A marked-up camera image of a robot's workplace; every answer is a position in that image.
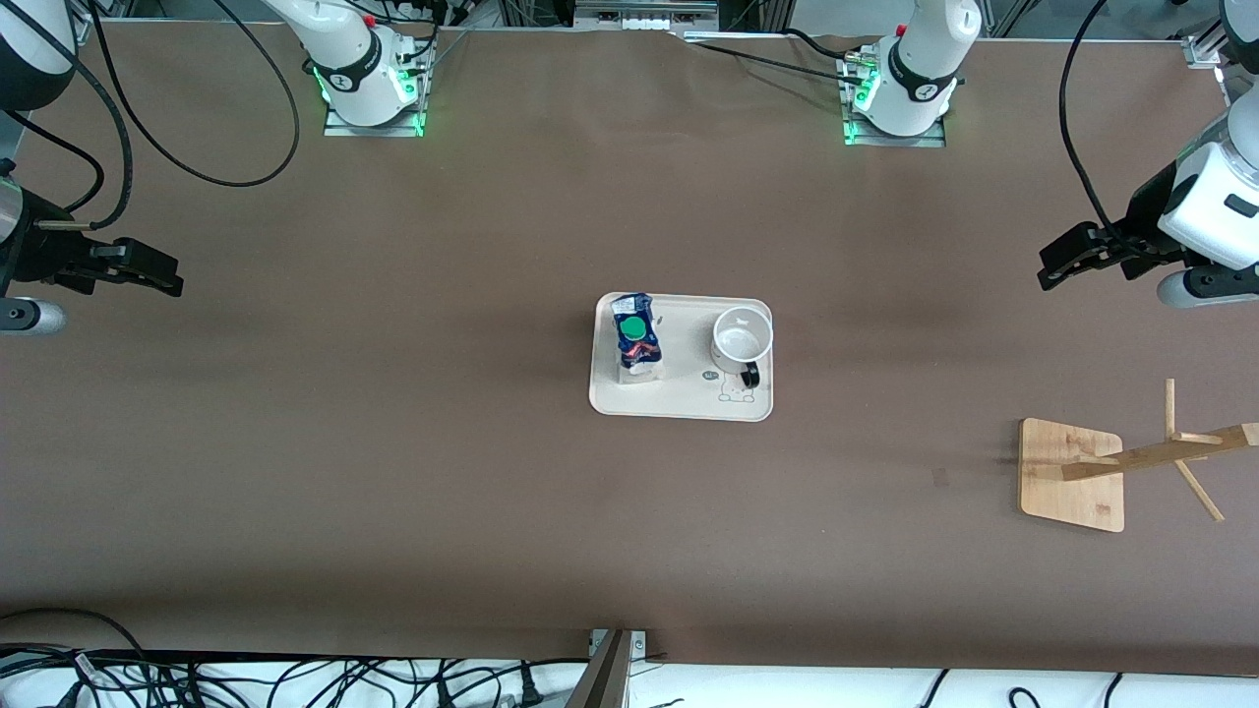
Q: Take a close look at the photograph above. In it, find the white smiley face mug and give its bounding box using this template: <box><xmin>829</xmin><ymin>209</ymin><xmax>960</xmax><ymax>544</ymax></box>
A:
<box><xmin>710</xmin><ymin>307</ymin><xmax>775</xmax><ymax>387</ymax></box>

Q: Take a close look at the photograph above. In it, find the blue white milk carton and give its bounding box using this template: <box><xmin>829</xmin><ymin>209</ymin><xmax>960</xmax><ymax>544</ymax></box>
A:
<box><xmin>611</xmin><ymin>292</ymin><xmax>666</xmax><ymax>384</ymax></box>

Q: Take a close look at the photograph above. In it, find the cream rabbit print tray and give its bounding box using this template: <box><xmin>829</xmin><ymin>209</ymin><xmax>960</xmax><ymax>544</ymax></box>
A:
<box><xmin>588</xmin><ymin>292</ymin><xmax>775</xmax><ymax>423</ymax></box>

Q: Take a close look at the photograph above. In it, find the aluminium profile bar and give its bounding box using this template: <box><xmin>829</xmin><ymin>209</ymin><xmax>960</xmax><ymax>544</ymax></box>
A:
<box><xmin>1183</xmin><ymin>0</ymin><xmax>1242</xmax><ymax>70</ymax></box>

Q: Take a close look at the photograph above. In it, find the wooden mug stand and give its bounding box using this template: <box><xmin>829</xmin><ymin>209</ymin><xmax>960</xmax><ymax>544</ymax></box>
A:
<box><xmin>1018</xmin><ymin>379</ymin><xmax>1259</xmax><ymax>534</ymax></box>

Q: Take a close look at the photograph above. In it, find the white side table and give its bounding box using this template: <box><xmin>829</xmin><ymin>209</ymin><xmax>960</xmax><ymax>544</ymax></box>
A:
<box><xmin>0</xmin><ymin>654</ymin><xmax>1259</xmax><ymax>708</ymax></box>

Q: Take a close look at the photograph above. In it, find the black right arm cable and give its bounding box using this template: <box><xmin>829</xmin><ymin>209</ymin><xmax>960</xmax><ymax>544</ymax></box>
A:
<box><xmin>0</xmin><ymin>0</ymin><xmax>301</xmax><ymax>232</ymax></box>

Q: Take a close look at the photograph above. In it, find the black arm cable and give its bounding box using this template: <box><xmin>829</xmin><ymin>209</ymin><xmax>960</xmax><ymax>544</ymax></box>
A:
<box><xmin>0</xmin><ymin>0</ymin><xmax>301</xmax><ymax>232</ymax></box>
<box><xmin>1059</xmin><ymin>0</ymin><xmax>1181</xmax><ymax>259</ymax></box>

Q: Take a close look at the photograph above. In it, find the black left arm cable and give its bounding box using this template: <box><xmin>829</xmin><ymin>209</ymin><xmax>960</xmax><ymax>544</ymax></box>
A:
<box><xmin>1059</xmin><ymin>0</ymin><xmax>1181</xmax><ymax>259</ymax></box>

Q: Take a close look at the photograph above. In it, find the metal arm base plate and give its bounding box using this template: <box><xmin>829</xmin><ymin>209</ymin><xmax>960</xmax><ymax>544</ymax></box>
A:
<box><xmin>841</xmin><ymin>54</ymin><xmax>947</xmax><ymax>148</ymax></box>
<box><xmin>323</xmin><ymin>96</ymin><xmax>426</xmax><ymax>139</ymax></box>

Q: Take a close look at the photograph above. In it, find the black looped cable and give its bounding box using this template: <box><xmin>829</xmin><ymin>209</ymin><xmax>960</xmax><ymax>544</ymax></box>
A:
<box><xmin>0</xmin><ymin>609</ymin><xmax>149</xmax><ymax>658</ymax></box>

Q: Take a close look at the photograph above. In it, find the black base cable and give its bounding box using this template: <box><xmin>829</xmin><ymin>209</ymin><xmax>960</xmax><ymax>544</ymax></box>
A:
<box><xmin>684</xmin><ymin>28</ymin><xmax>871</xmax><ymax>80</ymax></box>

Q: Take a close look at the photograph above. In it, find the black cable with plug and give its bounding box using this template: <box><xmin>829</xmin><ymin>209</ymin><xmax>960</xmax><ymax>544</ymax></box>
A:
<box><xmin>433</xmin><ymin>661</ymin><xmax>544</xmax><ymax>707</ymax></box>

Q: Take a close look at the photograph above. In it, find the aluminium camera post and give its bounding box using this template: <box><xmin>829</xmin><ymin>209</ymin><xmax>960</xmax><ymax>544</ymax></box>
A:
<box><xmin>566</xmin><ymin>629</ymin><xmax>632</xmax><ymax>708</ymax></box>

